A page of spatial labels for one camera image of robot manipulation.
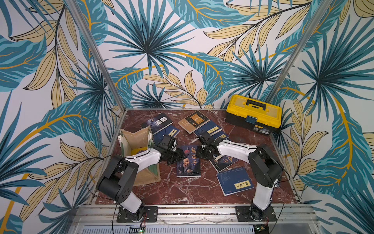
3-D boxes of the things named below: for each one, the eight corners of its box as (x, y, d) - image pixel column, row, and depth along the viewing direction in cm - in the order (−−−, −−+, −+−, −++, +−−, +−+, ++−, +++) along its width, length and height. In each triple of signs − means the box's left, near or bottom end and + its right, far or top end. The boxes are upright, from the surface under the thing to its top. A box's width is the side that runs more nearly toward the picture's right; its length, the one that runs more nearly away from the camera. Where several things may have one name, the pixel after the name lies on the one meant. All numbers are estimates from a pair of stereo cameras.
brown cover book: (189, 134, 107) (189, 132, 105) (178, 123, 113) (178, 121, 111) (209, 120, 115) (209, 118, 114) (198, 111, 121) (198, 109, 120)
